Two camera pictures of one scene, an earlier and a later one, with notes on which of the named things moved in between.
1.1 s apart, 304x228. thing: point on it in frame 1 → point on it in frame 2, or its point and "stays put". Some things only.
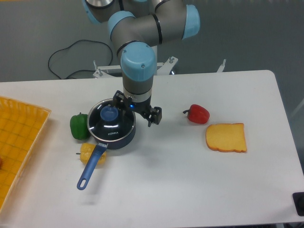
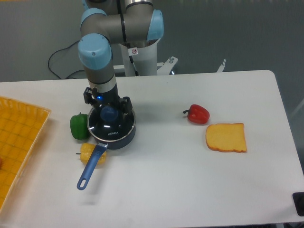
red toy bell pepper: (197, 114) stays put
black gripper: (153, 114) → (109, 98)
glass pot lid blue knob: (106, 122) stays put
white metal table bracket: (222, 67) stays put
